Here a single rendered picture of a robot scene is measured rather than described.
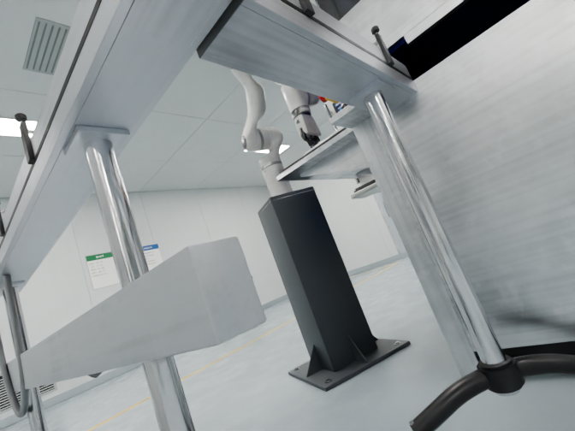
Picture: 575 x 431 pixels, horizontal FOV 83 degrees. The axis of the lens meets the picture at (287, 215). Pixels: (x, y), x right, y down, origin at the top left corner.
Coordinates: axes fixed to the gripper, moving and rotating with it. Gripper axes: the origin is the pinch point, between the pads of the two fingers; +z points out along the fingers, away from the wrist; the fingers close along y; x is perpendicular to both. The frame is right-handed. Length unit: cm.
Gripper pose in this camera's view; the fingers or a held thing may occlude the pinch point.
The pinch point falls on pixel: (316, 149)
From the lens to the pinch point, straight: 139.5
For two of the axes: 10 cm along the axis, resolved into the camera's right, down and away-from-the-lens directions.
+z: 3.5, 9.2, -1.7
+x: -6.8, 3.8, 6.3
